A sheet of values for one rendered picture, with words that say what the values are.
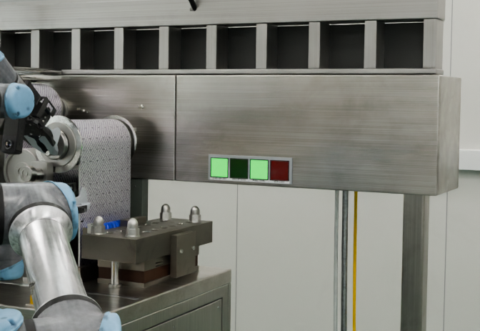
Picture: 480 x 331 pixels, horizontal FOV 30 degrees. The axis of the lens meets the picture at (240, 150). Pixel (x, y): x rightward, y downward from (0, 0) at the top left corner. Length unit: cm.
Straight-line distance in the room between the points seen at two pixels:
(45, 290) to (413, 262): 125
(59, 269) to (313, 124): 104
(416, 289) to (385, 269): 232
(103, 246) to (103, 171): 25
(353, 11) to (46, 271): 116
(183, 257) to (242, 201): 270
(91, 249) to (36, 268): 74
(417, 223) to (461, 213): 221
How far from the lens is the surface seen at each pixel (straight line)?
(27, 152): 241
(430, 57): 227
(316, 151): 235
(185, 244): 236
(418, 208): 244
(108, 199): 243
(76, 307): 140
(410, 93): 227
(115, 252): 223
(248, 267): 508
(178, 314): 229
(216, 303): 247
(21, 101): 196
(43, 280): 150
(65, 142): 231
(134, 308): 210
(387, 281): 480
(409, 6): 229
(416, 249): 246
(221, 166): 246
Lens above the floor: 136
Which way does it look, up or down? 3 degrees down
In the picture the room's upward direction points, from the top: 1 degrees clockwise
